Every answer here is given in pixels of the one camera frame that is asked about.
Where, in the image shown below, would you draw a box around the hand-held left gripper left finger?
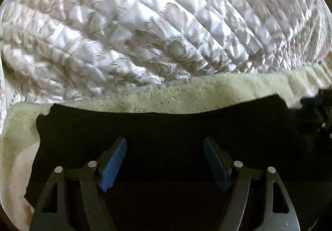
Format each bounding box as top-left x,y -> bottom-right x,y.
30,137 -> 128,231

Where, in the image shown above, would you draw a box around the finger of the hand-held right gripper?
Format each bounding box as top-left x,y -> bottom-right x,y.
300,96 -> 323,109

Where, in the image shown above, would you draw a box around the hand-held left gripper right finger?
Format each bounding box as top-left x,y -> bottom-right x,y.
203,137 -> 301,231

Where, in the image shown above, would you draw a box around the black pants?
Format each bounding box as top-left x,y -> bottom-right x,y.
24,93 -> 325,231

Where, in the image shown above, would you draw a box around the floral cream fleece blanket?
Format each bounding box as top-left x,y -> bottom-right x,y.
0,64 -> 332,231

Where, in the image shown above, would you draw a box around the quilted white bedspread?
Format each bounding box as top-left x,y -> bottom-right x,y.
0,0 -> 332,104

